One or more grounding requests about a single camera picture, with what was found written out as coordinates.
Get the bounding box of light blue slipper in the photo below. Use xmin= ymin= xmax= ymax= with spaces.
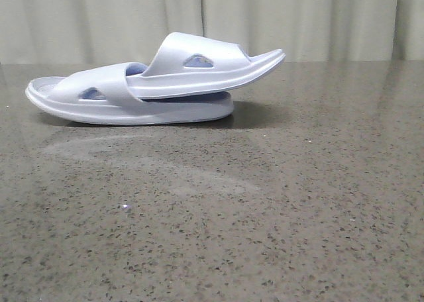
xmin=127 ymin=32 xmax=286 ymax=99
xmin=26 ymin=62 xmax=234 ymax=125

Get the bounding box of beige curtain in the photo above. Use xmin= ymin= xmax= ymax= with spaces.
xmin=1 ymin=0 xmax=423 ymax=64

